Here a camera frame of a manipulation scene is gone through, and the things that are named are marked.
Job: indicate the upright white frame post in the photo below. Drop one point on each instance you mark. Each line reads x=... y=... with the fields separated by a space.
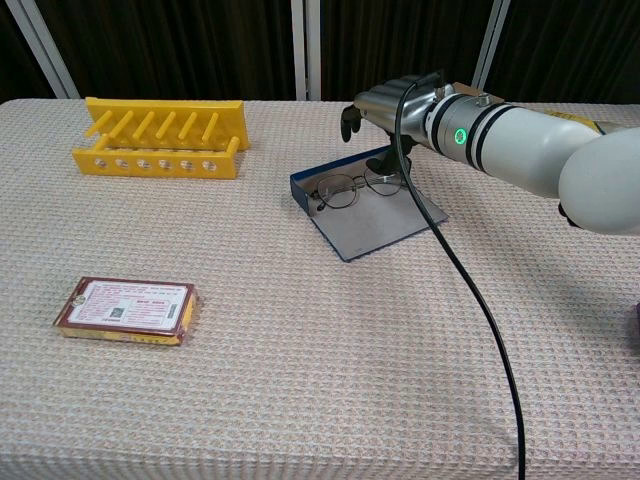
x=306 y=50

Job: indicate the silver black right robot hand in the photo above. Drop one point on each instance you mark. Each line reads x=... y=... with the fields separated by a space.
x=390 y=107

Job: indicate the yellow plastic peg rack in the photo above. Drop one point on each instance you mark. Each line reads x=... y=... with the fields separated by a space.
x=165 y=162

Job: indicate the beige waffle tablecloth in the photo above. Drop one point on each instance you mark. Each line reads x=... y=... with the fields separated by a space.
x=280 y=360

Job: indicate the purple object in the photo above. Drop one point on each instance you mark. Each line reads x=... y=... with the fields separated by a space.
x=635 y=325

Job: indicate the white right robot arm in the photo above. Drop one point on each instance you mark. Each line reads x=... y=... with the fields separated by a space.
x=520 y=140

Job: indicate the thin-framed eyeglasses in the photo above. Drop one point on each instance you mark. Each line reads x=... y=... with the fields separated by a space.
x=345 y=191

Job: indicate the yellow snack bag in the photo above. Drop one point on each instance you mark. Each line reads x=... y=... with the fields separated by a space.
x=575 y=120

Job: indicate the brown cardboard box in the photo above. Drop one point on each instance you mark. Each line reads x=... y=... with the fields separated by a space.
x=470 y=91

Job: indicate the slanted white frame post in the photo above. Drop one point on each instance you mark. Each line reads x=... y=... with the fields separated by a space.
x=490 y=45
x=42 y=47

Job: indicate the red yellow packaged box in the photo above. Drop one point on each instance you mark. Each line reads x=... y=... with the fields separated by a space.
x=130 y=310

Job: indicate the dark curtain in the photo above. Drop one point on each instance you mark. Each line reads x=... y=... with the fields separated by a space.
x=180 y=45

